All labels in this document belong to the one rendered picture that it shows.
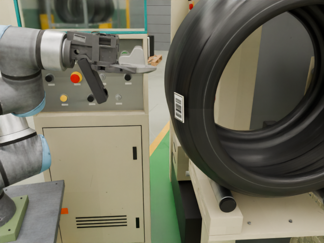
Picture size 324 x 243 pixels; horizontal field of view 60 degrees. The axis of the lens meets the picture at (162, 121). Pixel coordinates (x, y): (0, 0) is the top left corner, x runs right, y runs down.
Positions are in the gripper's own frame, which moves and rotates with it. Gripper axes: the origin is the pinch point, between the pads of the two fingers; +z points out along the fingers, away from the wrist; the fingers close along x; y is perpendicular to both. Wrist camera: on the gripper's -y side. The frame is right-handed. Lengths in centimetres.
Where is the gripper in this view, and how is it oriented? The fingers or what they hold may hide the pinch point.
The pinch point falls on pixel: (151, 71)
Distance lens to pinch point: 70.0
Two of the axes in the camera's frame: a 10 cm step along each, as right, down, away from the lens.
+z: 9.9, 0.9, 1.0
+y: 1.2, -9.2, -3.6
